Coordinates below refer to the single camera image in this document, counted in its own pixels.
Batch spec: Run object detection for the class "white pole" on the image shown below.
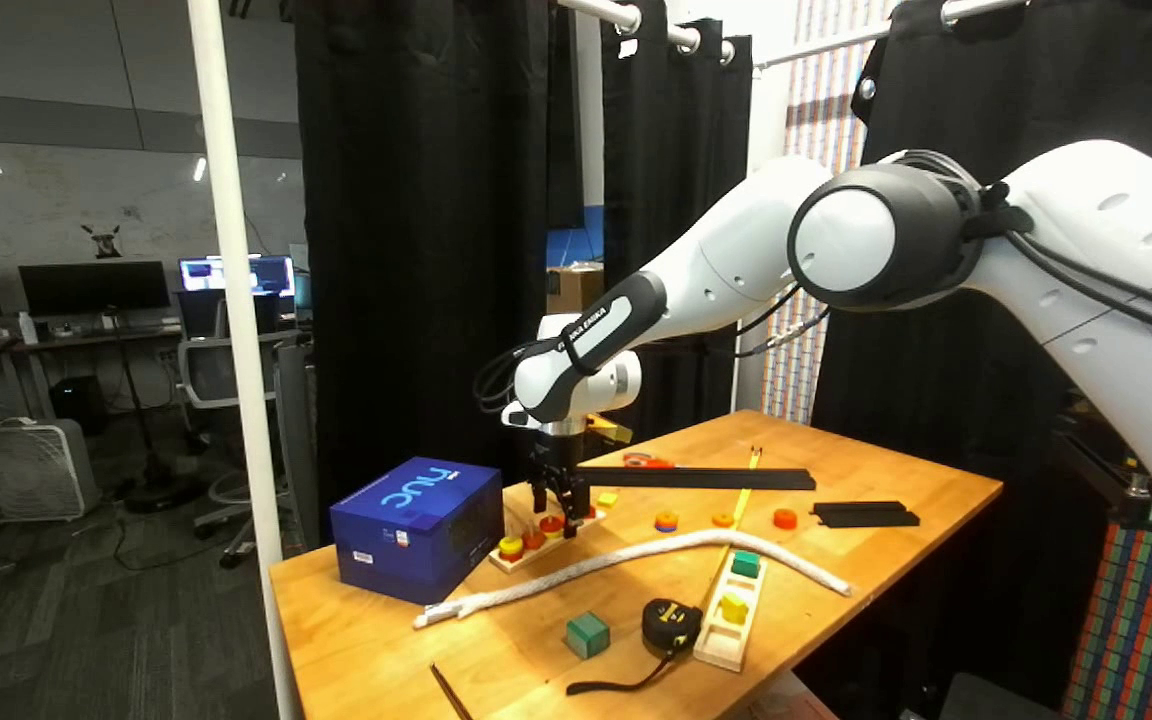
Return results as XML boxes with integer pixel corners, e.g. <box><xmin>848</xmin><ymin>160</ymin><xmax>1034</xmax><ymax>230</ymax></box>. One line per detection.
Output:
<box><xmin>185</xmin><ymin>0</ymin><xmax>298</xmax><ymax>720</ymax></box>

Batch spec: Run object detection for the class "yellow cube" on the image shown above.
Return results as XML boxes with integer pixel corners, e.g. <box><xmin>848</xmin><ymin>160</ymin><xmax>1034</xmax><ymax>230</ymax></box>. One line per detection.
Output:
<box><xmin>711</xmin><ymin>590</ymin><xmax>756</xmax><ymax>633</ymax></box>

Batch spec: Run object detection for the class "white box fan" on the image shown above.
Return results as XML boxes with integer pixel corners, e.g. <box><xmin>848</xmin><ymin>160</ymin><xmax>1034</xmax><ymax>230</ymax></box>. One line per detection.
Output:
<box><xmin>0</xmin><ymin>412</ymin><xmax>103</xmax><ymax>526</ymax></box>

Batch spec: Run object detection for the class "black curtain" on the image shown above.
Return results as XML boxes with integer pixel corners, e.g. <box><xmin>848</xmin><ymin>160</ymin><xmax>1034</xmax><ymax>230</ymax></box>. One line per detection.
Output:
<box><xmin>598</xmin><ymin>7</ymin><xmax>756</xmax><ymax>442</ymax></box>
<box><xmin>289</xmin><ymin>0</ymin><xmax>566</xmax><ymax>516</ymax></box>
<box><xmin>807</xmin><ymin>0</ymin><xmax>1152</xmax><ymax>711</ymax></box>

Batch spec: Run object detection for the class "colorful woven cloth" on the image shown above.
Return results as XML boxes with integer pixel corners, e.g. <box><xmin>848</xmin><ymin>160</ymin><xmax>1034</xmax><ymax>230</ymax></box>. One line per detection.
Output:
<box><xmin>1056</xmin><ymin>509</ymin><xmax>1152</xmax><ymax>720</ymax></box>

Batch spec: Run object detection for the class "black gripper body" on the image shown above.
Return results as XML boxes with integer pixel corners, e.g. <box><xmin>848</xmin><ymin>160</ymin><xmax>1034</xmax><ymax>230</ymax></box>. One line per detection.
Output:
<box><xmin>523</xmin><ymin>428</ymin><xmax>597</xmax><ymax>495</ymax></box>

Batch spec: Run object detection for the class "mesh office chair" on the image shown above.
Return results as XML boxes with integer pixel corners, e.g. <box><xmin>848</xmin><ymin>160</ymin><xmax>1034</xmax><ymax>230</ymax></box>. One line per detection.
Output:
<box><xmin>172</xmin><ymin>327</ymin><xmax>289</xmax><ymax>539</ymax></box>

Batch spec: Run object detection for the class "teal cube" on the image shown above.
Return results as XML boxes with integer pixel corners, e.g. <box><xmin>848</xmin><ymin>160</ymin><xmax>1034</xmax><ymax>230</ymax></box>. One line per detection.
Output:
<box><xmin>558</xmin><ymin>608</ymin><xmax>614</xmax><ymax>664</ymax></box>

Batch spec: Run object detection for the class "blue lit computer monitor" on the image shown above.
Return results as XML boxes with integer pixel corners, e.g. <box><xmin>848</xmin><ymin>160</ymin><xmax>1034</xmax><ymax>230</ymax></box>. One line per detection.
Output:
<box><xmin>176</xmin><ymin>253</ymin><xmax>298</xmax><ymax>304</ymax></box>

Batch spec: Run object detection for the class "blue cardboard box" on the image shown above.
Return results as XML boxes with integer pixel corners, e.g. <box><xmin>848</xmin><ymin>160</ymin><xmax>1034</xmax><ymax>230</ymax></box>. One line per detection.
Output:
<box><xmin>326</xmin><ymin>455</ymin><xmax>509</xmax><ymax>608</ymax></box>

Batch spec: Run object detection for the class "flat black plate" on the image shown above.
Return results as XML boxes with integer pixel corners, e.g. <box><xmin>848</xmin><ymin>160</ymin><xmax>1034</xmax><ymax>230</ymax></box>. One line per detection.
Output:
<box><xmin>807</xmin><ymin>495</ymin><xmax>923</xmax><ymax>530</ymax></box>

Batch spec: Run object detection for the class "yellow measuring tape strip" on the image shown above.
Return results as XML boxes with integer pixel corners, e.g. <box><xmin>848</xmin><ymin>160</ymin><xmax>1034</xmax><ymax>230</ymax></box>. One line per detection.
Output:
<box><xmin>699</xmin><ymin>449</ymin><xmax>768</xmax><ymax>611</ymax></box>

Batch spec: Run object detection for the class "thick white rope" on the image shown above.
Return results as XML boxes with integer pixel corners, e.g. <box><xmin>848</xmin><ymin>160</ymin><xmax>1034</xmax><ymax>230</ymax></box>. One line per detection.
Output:
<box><xmin>410</xmin><ymin>523</ymin><xmax>858</xmax><ymax>634</ymax></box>

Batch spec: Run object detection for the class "long black bar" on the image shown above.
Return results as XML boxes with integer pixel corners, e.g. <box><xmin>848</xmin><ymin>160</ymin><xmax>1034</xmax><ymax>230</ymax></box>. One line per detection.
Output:
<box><xmin>572</xmin><ymin>463</ymin><xmax>819</xmax><ymax>495</ymax></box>

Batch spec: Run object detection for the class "dark computer monitor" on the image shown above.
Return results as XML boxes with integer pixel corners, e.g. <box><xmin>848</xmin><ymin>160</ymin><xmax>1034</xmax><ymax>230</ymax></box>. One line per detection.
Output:
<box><xmin>15</xmin><ymin>257</ymin><xmax>176</xmax><ymax>322</ymax></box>

